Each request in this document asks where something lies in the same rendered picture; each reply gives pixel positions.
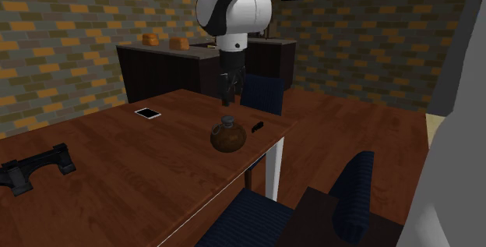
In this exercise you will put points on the dark blue chair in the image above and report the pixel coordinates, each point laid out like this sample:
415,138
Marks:
262,94
246,219

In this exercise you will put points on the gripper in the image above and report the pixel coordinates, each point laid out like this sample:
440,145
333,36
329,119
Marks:
232,62

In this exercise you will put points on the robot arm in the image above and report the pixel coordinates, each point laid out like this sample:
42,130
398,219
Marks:
243,7

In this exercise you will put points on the black bracket-shaped stand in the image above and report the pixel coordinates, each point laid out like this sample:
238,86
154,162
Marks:
22,168

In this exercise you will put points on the white tablet black screen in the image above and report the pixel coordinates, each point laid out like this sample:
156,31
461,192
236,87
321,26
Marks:
148,113

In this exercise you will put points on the wooden table white leg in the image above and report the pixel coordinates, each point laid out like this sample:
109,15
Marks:
133,162

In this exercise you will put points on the dark counter cabinet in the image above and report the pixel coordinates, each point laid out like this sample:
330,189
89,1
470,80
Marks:
163,71

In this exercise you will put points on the small black oblong object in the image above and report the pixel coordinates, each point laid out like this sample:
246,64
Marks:
257,126

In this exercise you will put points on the brown round jug grey cap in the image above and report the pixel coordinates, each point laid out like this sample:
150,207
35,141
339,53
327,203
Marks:
228,136

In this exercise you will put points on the orange bread loaf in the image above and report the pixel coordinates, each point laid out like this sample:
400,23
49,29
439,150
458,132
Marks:
150,40
179,44

